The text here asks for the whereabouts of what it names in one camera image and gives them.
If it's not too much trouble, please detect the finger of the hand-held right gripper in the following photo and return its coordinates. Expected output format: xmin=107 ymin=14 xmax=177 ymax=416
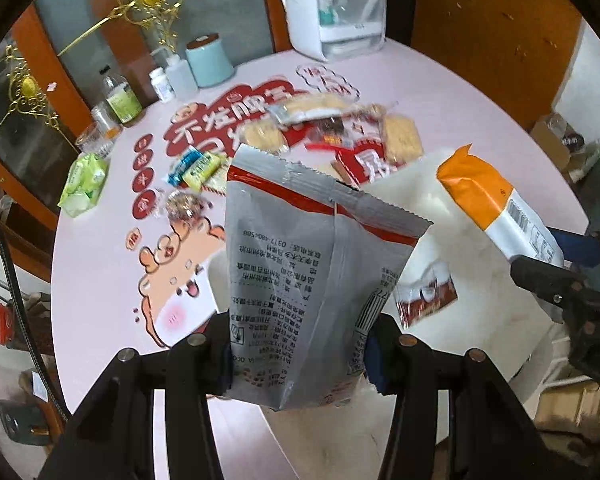
xmin=510 ymin=255 xmax=588 ymax=322
xmin=546 ymin=226 xmax=600 ymax=263

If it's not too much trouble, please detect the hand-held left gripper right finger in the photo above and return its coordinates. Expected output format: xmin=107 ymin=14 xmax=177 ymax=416
xmin=362 ymin=312 xmax=563 ymax=480

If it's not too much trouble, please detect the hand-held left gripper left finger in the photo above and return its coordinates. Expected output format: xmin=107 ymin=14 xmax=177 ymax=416
xmin=37 ymin=310 xmax=233 ymax=480

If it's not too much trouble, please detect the white plastic bag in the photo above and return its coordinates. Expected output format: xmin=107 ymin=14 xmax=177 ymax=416
xmin=261 ymin=149 xmax=581 ymax=480

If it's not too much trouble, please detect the orange and white snack packet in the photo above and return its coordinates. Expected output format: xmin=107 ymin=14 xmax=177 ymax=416
xmin=436 ymin=144 xmax=567 ymax=268

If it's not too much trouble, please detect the silver snack bag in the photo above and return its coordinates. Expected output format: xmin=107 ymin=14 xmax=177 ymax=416
xmin=223 ymin=143 xmax=434 ymax=412

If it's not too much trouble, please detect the yellow green snack packet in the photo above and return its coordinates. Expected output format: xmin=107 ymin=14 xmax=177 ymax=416
xmin=182 ymin=152 xmax=229 ymax=192

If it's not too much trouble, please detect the blue snack packet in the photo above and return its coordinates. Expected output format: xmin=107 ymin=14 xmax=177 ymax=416
xmin=167 ymin=146 xmax=204 ymax=186

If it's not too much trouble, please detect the red and white small packet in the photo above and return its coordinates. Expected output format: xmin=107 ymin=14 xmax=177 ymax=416
xmin=392 ymin=260 xmax=459 ymax=331

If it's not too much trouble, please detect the cardboard box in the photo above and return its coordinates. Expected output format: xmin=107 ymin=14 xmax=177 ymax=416
xmin=530 ymin=112 xmax=600 ymax=184

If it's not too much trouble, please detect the pink printed tablecloth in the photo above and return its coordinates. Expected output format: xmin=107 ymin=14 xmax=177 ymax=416
xmin=50 ymin=37 xmax=592 ymax=480

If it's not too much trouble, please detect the clear candy packet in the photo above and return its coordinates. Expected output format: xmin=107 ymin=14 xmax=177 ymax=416
xmin=155 ymin=187 xmax=212 ymax=224

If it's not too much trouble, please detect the clear cracker pack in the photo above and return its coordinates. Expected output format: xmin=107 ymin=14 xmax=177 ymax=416
xmin=242 ymin=119 xmax=292 ymax=154
xmin=282 ymin=92 xmax=350 ymax=122
xmin=379 ymin=112 xmax=425 ymax=166

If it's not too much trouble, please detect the green tissue pack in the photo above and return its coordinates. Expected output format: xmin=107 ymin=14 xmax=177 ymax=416
xmin=57 ymin=152 xmax=110 ymax=219

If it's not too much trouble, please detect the brown wooden board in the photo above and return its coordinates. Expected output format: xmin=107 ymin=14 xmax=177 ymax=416
xmin=410 ymin=0 xmax=584 ymax=137

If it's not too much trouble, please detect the dark snack packet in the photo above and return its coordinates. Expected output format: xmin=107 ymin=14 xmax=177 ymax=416
xmin=306 ymin=115 xmax=357 ymax=152

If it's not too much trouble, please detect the clear glass cup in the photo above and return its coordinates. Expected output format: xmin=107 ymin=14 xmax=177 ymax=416
xmin=75 ymin=122 xmax=116 ymax=159

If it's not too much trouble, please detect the glass door wooden cabinet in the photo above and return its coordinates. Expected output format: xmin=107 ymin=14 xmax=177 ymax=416
xmin=0 ymin=0 xmax=293 ymax=283

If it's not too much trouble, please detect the green label bottle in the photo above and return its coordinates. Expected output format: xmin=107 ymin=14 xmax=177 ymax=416
xmin=100 ymin=66 xmax=144 ymax=127

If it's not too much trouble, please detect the small white pill bottle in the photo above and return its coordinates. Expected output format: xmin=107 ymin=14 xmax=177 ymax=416
xmin=149 ymin=67 xmax=176 ymax=104

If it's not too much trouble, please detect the white spout bottle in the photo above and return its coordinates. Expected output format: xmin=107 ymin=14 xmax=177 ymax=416
xmin=152 ymin=46 xmax=200 ymax=104

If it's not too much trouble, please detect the teal cup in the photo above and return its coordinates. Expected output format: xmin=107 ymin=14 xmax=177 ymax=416
xmin=185 ymin=34 xmax=236 ymax=88

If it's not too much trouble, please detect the white storage box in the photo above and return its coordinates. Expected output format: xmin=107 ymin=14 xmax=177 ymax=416
xmin=271 ymin=0 xmax=392 ymax=62

